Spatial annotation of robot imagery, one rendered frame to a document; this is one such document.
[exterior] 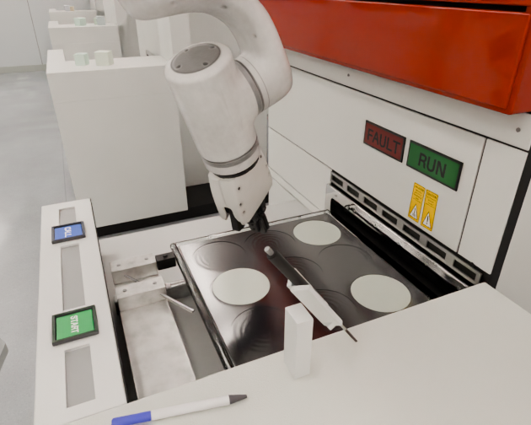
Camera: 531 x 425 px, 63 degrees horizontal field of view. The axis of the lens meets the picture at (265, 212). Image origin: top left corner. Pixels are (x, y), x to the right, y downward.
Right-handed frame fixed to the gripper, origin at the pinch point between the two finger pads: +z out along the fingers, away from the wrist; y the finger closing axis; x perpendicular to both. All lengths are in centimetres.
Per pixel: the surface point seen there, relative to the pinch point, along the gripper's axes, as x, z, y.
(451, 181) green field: 27.6, -2.1, -15.8
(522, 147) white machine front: 35.6, -12.3, -14.7
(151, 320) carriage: -9.4, 3.4, 21.6
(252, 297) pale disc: 3.1, 6.3, 10.6
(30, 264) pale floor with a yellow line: -175, 110, 0
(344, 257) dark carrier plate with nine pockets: 12.0, 14.4, -6.5
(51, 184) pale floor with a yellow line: -257, 141, -66
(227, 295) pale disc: -0.8, 5.5, 12.2
